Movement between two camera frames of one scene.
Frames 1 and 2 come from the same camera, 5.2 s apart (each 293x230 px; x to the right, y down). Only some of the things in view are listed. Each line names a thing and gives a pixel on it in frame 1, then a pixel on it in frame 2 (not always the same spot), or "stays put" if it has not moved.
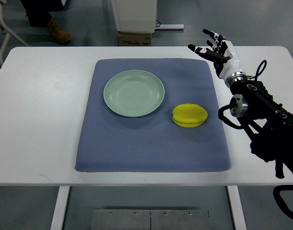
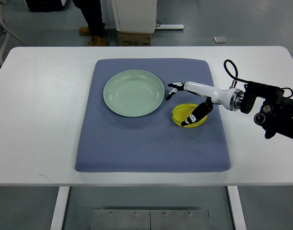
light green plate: (134, 93) stays put
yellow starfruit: (189, 115) stays put
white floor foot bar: (170, 26) stays put
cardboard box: (131, 39) stays put
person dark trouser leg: (38, 11) → (91, 10)
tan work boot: (56, 33) → (96, 40)
